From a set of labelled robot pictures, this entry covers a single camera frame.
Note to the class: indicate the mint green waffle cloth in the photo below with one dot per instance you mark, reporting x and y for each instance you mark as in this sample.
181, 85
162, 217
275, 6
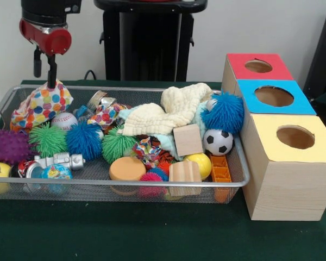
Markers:
165, 141

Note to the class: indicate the shallow clear mesh bin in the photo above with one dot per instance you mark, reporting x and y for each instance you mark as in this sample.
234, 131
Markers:
84, 194

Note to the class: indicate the large blue spiky ball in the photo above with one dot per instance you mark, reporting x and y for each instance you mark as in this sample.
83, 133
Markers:
224, 112

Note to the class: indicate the black chair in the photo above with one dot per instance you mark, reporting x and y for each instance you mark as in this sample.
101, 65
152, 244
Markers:
323, 54

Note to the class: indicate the blue globe ball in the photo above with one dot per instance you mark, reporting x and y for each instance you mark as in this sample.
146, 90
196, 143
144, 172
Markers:
57, 172

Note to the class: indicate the cream waffle cloth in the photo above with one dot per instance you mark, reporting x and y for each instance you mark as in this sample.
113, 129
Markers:
152, 119

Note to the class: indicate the colourful polka dot cloth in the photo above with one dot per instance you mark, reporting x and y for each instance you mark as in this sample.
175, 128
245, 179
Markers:
42, 106

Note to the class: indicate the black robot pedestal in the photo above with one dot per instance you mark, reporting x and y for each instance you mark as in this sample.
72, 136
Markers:
141, 49

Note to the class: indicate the plain wooden cube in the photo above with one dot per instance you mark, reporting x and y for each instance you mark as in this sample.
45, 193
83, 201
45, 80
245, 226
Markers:
188, 140

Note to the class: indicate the purple spiky toy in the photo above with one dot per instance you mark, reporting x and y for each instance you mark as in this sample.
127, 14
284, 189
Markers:
8, 146

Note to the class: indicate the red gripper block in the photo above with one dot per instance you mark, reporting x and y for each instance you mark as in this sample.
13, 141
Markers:
54, 42

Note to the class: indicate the small soccer ball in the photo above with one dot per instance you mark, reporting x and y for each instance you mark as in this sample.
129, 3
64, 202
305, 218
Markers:
218, 142

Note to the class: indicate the yellow tennis ball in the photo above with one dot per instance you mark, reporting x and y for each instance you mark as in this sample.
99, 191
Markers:
201, 163

